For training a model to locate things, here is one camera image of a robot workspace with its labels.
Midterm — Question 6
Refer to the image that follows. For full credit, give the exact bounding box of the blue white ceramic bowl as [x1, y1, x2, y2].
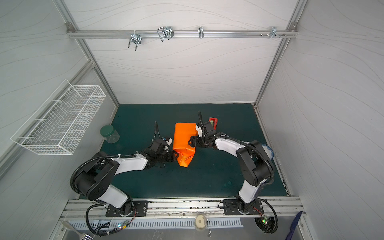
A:
[262, 144, 274, 160]

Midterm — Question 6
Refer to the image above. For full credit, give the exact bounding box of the green table mat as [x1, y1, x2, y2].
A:
[79, 103, 288, 199]

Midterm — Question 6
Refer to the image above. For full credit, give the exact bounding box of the aluminium crossbar rail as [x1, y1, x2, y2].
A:
[67, 29, 299, 39]

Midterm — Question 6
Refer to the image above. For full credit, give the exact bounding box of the metal bracket with bolts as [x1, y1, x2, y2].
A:
[260, 27, 287, 39]

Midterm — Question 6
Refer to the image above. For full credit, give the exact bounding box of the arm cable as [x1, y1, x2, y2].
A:
[254, 197, 280, 234]
[85, 203, 137, 237]

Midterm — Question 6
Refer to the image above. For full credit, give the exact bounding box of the orange wrapping paper sheet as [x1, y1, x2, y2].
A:
[173, 123, 197, 168]

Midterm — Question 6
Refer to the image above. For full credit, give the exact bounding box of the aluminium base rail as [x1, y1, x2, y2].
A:
[59, 197, 307, 221]

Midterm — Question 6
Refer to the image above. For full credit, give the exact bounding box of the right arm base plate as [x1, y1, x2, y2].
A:
[218, 199, 264, 216]

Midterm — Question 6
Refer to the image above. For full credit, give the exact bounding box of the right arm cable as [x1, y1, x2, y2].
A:
[254, 197, 280, 234]

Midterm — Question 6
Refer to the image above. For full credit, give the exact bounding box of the white wire basket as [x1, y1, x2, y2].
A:
[11, 80, 106, 156]

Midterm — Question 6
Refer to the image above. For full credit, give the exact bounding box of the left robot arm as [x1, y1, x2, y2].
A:
[70, 137, 174, 210]

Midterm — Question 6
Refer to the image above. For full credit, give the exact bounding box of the white vented cable duct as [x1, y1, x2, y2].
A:
[68, 217, 244, 231]

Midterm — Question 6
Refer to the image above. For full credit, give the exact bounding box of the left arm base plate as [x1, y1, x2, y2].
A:
[106, 201, 149, 218]

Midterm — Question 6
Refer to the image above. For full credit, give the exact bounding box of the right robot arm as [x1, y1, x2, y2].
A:
[193, 122, 275, 206]

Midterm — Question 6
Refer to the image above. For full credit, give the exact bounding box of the blue handled tool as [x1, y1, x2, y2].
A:
[285, 211, 303, 240]

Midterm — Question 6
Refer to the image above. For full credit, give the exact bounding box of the green lidded glass jar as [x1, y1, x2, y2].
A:
[100, 125, 120, 144]

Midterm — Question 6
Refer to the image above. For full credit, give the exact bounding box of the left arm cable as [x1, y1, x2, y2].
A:
[85, 203, 137, 237]

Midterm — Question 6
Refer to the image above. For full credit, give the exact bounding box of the metal U-bolt clamp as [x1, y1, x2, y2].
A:
[157, 26, 175, 42]
[128, 32, 142, 51]

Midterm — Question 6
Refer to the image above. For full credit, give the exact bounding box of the red tape dispenser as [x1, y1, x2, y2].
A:
[209, 117, 218, 130]

